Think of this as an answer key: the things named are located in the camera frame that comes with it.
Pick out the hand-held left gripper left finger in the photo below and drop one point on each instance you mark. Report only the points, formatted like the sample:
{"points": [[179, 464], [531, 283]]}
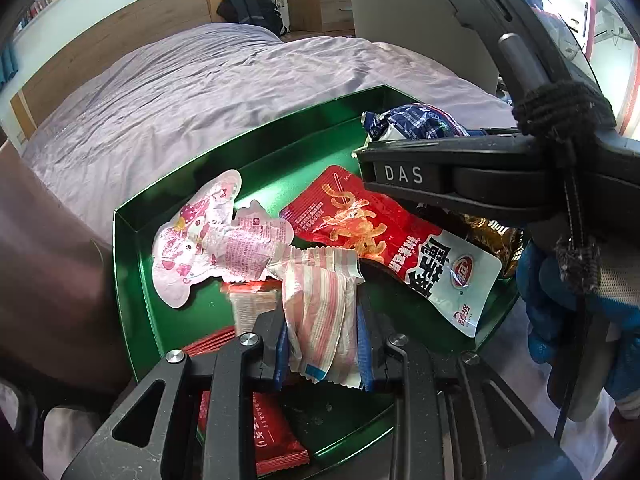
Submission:
{"points": [[280, 355]]}

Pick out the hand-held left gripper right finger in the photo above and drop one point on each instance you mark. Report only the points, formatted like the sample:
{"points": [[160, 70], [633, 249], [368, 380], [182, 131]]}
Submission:
{"points": [[367, 360]]}

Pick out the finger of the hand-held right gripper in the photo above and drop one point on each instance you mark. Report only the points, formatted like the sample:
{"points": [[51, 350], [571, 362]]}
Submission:
{"points": [[405, 172], [495, 131]]}

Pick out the blue and white snack packet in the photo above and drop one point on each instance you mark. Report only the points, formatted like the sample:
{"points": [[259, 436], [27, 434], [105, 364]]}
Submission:
{"points": [[415, 120]]}

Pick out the small red and white snack bar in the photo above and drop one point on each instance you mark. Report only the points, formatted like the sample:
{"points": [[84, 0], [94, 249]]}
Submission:
{"points": [[250, 310]]}

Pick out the pink striped snack packet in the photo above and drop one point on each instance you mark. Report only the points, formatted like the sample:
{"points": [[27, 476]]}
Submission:
{"points": [[320, 310]]}

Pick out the red and white snack pouch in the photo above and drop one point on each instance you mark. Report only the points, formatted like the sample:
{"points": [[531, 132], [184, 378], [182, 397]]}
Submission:
{"points": [[350, 215]]}

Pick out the red snack packet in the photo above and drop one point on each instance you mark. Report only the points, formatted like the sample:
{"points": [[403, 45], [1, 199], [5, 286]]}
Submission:
{"points": [[277, 435]]}

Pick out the green tray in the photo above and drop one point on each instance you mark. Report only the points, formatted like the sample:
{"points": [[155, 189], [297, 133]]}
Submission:
{"points": [[310, 160]]}

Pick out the brown snack packet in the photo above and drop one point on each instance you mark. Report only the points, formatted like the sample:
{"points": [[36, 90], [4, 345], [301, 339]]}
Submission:
{"points": [[492, 240]]}

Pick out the pink cartoon snack packet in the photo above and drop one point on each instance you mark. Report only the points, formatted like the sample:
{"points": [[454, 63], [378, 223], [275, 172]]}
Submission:
{"points": [[200, 240]]}

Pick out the person's right hand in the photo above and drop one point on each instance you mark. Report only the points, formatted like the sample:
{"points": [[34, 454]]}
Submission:
{"points": [[535, 320]]}

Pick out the beige chair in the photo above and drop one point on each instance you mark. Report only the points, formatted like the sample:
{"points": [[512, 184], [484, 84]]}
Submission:
{"points": [[400, 10]]}

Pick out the wooden dresser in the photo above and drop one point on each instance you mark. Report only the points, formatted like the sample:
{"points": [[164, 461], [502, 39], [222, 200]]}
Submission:
{"points": [[320, 5]]}

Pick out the black backpack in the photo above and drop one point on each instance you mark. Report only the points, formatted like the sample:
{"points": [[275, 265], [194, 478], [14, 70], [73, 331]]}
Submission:
{"points": [[250, 10]]}

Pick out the brown and black electric kettle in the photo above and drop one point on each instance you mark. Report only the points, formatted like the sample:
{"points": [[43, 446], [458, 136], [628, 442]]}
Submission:
{"points": [[50, 260]]}

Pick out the wooden headboard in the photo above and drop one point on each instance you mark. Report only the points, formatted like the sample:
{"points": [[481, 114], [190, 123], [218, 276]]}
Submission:
{"points": [[125, 25]]}

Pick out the teal curtain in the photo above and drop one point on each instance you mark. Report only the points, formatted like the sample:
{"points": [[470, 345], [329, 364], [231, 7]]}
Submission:
{"points": [[6, 65]]}

